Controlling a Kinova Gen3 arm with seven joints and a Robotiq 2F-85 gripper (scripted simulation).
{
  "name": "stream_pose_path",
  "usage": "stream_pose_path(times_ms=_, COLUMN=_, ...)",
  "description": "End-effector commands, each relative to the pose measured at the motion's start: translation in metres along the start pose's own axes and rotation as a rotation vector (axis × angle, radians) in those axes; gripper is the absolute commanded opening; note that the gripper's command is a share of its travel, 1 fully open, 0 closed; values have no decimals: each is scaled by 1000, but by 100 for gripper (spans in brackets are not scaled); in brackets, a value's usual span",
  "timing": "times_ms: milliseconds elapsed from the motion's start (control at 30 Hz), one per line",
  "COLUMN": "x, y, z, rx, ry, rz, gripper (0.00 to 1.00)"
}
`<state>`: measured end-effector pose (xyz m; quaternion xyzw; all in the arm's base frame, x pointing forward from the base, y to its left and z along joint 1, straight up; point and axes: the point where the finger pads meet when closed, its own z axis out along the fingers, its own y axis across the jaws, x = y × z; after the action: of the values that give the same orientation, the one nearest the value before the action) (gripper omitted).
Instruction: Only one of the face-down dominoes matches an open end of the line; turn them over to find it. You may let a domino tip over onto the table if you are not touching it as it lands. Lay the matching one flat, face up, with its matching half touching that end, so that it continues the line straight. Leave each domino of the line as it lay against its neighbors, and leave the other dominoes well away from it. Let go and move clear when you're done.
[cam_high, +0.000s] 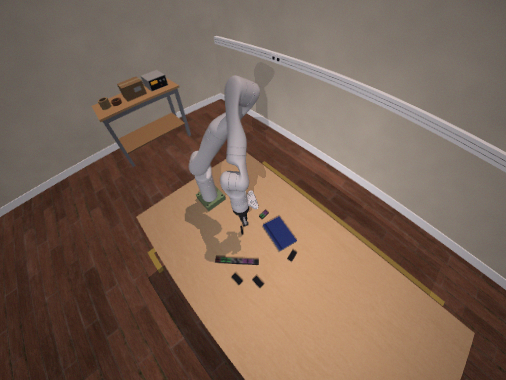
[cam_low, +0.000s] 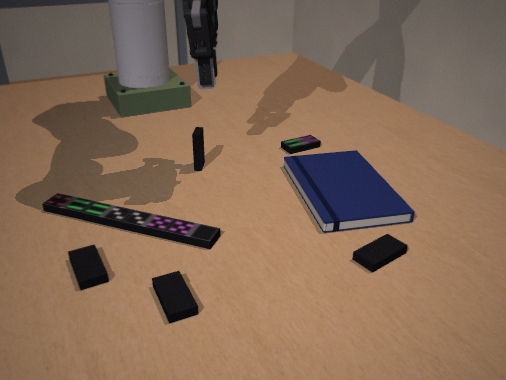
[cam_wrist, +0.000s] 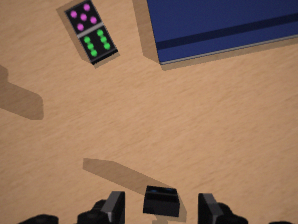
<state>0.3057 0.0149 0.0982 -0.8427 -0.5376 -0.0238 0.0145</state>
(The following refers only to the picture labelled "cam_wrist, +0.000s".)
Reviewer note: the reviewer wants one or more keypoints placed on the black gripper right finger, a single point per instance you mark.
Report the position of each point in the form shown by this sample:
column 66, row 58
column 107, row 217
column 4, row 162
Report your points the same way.
column 210, row 211

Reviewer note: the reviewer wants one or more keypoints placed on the black domino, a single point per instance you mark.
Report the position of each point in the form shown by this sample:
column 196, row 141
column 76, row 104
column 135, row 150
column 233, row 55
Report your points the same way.
column 91, row 31
column 161, row 201

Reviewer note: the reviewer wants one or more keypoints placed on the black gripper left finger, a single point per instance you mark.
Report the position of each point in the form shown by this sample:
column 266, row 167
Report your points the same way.
column 112, row 209

